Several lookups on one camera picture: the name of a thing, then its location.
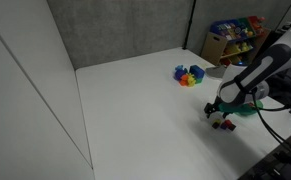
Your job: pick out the purple toy piece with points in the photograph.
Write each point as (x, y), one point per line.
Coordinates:
(178, 74)

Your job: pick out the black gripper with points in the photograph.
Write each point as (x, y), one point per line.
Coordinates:
(217, 106)

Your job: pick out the small yellow block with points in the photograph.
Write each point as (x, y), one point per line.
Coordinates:
(217, 121)

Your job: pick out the red block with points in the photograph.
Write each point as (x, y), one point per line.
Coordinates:
(228, 122)

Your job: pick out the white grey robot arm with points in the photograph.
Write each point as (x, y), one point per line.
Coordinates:
(241, 85)

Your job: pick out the green round tray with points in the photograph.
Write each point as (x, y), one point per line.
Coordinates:
(245, 109)

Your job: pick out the large blue block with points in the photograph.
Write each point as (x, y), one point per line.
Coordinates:
(196, 71)

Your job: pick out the black tripod pole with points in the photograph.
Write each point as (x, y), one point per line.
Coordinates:
(188, 29)

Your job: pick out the light blue toy piece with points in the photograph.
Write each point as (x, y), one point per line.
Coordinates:
(179, 67)

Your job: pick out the yellow toy pieces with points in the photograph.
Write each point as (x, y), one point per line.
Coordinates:
(191, 81)

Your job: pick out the wooden toy shelf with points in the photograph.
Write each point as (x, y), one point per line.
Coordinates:
(234, 41)

